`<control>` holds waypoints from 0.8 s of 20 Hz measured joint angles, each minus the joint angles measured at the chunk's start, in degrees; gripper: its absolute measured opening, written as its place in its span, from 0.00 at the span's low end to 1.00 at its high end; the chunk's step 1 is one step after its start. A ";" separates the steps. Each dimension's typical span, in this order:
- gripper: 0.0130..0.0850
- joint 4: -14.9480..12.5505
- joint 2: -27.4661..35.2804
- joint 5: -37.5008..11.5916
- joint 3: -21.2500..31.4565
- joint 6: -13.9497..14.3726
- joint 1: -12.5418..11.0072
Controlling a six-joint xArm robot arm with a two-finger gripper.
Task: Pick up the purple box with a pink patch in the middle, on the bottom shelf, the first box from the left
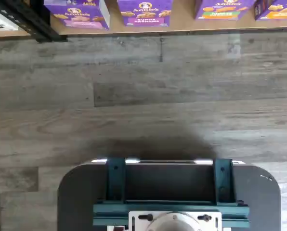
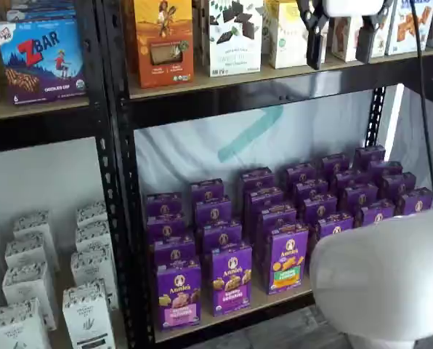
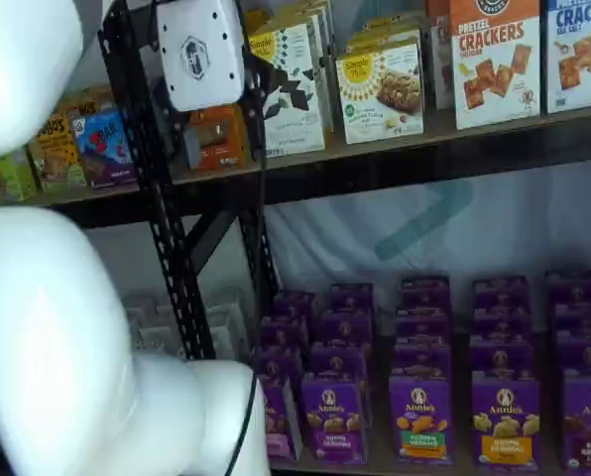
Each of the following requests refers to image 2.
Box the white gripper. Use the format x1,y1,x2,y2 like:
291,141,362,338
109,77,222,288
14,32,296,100
295,0,394,71

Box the white box brown picture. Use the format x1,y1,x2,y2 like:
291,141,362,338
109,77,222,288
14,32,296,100
330,15,363,63

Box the white narrow snack box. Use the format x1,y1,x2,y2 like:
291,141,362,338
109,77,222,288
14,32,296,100
368,14,396,59

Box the yellow and white box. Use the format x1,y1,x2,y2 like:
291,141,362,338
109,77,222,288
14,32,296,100
265,0,329,70

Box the blue white cracker box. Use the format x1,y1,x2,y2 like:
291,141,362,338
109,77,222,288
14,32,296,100
384,0,433,57

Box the white box dark chocolate squares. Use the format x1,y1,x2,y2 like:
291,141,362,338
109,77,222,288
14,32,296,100
208,0,264,78

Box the purple Annie's snack box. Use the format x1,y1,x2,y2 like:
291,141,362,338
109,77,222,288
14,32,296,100
341,182,380,210
353,144,387,164
238,167,276,204
312,212,355,252
283,162,317,185
301,193,339,222
357,198,397,228
333,169,367,188
368,160,404,179
381,172,418,197
153,235,197,268
147,214,187,243
195,195,233,226
294,177,330,199
397,186,433,216
318,153,351,174
145,191,184,219
256,202,298,284
201,219,243,254
244,186,285,248
190,177,225,203

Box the black metal shelf rack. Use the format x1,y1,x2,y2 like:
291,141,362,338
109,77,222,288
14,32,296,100
0,0,130,349
96,0,433,349

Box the orange snack box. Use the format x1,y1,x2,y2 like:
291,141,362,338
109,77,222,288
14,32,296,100
132,0,195,89

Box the purple box green patch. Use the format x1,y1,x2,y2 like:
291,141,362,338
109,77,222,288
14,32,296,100
267,222,309,296

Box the purple box chocolate chip bunnies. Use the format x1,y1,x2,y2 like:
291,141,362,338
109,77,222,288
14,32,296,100
211,242,254,318

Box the purple box pink patch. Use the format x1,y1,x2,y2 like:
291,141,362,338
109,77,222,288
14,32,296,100
156,258,203,332

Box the white patterned pasta box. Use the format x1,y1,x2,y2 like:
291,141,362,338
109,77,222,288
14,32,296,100
74,220,113,255
76,201,109,228
4,233,60,272
62,278,116,349
70,248,119,310
12,209,53,241
0,297,53,349
1,260,58,330

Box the purple Z Bar box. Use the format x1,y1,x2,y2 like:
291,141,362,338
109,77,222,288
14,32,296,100
0,18,87,105

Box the blue snack box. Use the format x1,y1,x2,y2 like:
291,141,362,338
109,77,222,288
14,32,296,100
5,0,78,23

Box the white backdrop cloth teal mark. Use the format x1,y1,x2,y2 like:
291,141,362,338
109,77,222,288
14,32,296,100
134,83,433,219

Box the black cable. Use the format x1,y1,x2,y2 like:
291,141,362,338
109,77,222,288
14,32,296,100
409,0,433,206

